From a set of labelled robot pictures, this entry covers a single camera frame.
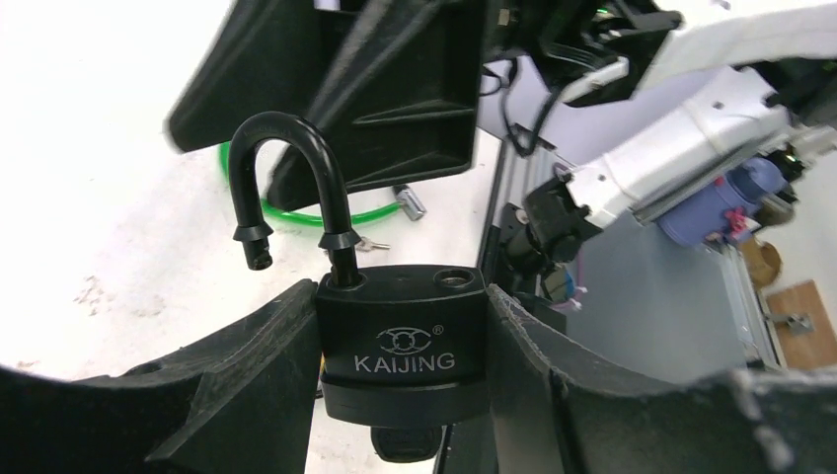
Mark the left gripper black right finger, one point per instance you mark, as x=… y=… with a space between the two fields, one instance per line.
x=558 y=407

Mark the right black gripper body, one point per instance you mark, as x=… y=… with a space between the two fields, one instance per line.
x=566 y=39

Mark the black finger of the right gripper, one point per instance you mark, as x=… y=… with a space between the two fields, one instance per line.
x=422 y=100
x=271 y=56

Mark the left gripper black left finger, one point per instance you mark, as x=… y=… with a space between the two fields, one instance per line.
x=239 y=400

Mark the black padlock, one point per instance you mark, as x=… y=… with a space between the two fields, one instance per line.
x=404 y=346

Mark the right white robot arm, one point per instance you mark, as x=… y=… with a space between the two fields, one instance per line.
x=787 y=42

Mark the silver key bunch right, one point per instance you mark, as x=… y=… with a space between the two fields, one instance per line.
x=366 y=245

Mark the black key in black padlock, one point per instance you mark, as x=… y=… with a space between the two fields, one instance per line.
x=406 y=445

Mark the blue water bottle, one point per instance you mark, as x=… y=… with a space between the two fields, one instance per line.
x=723 y=208

